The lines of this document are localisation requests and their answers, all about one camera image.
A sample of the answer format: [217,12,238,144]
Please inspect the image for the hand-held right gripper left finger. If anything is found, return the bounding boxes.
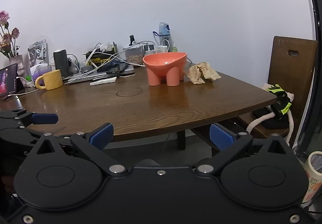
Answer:
[33,123,127,176]

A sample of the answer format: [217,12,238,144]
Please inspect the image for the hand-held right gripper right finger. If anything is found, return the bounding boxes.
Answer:
[192,123,290,175]

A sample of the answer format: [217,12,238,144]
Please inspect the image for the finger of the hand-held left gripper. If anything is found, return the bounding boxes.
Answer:
[0,110,59,128]

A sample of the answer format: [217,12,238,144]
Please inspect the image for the beige cloth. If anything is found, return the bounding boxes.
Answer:
[185,62,222,85]

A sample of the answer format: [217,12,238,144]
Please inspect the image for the orange footed bowl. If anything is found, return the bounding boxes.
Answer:
[142,52,188,87]

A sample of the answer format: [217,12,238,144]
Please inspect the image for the yellow mug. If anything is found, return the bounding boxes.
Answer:
[35,69,63,91]

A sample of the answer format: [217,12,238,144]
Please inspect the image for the purple tissue pack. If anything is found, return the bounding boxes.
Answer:
[30,64,52,81]

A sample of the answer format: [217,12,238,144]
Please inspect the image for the black tablet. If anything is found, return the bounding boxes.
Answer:
[0,63,20,101]

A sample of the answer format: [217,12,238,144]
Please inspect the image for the white flat pad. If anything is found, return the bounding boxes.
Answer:
[90,76,118,86]

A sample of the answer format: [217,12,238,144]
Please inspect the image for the grey vase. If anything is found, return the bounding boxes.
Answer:
[9,54,24,76]

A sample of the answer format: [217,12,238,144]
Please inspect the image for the silver foil bag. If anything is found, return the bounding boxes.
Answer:
[28,40,48,67]

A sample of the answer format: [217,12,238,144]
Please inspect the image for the silver laptop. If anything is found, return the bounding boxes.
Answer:
[63,63,135,84]

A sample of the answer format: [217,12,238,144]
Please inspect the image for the plush toy green vest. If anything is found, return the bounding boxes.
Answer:
[246,83,296,143]

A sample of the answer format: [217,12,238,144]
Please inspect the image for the black yellow box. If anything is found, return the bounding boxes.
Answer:
[86,49,119,66]

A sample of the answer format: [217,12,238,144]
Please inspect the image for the clear container brown contents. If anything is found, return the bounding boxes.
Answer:
[125,47,145,65]

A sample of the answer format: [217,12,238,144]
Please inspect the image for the brown wooden chair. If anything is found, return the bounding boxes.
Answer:
[236,36,319,149]

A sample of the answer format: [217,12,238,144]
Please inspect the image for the patterned paper cup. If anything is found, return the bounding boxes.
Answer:
[300,151,322,204]

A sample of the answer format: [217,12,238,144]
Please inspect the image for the dried pink rose bouquet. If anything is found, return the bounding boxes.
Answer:
[0,10,21,59]

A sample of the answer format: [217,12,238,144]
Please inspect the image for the blue water bottle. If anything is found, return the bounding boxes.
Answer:
[153,22,171,51]

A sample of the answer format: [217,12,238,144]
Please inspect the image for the white charging cable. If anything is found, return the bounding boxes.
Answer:
[7,76,40,97]

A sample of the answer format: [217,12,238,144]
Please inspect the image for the grey looped cable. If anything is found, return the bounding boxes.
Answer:
[124,40,153,51]

